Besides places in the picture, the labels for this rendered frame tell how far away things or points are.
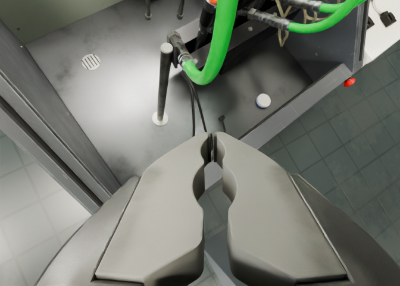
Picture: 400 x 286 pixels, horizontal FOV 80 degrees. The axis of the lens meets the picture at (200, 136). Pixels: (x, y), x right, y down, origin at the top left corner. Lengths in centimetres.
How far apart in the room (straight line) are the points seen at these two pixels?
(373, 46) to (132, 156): 66
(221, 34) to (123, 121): 47
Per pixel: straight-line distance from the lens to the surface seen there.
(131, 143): 61
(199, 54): 54
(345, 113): 203
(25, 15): 71
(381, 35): 82
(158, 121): 62
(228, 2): 18
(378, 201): 207
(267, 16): 49
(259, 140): 54
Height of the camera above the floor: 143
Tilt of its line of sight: 73 degrees down
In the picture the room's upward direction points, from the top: 40 degrees clockwise
